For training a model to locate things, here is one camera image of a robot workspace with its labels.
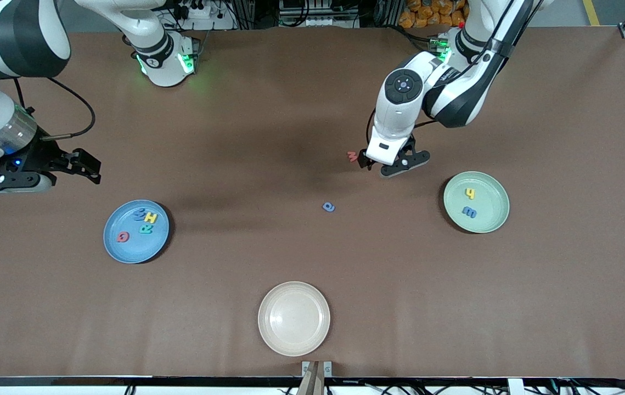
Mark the green plate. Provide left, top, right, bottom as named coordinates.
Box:
left=443, top=171, right=510, bottom=234

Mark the blue plate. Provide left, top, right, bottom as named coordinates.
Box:
left=103, top=199, right=171, bottom=264

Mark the beige plate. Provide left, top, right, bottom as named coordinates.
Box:
left=258, top=281, right=331, bottom=357

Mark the orange mesh bag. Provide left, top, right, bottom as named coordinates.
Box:
left=398, top=0, right=466, bottom=29

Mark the brown table mat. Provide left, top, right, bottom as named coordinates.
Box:
left=0, top=26, right=625, bottom=379

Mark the white power strip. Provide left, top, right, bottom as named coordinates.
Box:
left=307, top=15, right=359, bottom=28
left=172, top=0, right=219, bottom=20

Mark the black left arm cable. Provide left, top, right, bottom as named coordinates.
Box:
left=366, top=0, right=546, bottom=146

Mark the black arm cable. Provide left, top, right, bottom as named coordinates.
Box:
left=13, top=77, right=97, bottom=141
left=366, top=0, right=546, bottom=146

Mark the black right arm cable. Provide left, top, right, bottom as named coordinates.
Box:
left=13, top=77, right=97, bottom=141

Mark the small metal bracket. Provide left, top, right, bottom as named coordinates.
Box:
left=301, top=360, right=333, bottom=379

